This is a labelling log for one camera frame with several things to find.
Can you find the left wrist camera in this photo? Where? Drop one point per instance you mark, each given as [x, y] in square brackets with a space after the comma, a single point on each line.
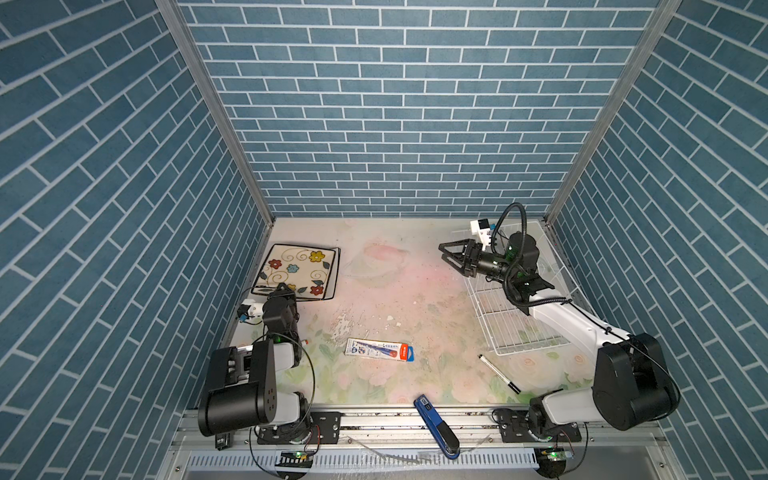
[250, 311]

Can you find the blue black stapler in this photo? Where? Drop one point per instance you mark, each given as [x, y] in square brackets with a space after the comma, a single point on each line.
[441, 432]

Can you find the aluminium mounting rail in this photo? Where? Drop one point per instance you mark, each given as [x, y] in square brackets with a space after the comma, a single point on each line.
[376, 428]

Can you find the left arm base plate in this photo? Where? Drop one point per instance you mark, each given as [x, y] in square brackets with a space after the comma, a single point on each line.
[321, 427]

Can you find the black white marker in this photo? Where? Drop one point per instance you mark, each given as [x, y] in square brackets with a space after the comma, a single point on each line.
[497, 371]

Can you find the black square plate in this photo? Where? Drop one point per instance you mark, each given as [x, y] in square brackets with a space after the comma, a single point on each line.
[311, 272]

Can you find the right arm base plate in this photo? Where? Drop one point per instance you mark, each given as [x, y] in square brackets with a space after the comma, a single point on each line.
[516, 426]

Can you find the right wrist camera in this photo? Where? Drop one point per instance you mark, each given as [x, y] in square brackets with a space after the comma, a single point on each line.
[481, 229]

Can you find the blue white pen box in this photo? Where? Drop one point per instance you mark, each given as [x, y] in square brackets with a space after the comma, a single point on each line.
[373, 349]

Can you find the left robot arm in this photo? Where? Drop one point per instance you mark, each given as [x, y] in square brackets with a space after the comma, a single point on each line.
[240, 390]

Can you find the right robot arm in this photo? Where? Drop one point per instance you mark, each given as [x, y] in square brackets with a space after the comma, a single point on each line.
[631, 382]

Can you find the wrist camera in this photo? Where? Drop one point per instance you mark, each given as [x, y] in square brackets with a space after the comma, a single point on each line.
[250, 311]
[481, 229]

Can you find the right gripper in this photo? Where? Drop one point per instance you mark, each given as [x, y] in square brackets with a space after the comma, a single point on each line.
[474, 250]

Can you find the white slotted cable duct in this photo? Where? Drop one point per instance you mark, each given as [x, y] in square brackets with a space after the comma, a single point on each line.
[363, 461]

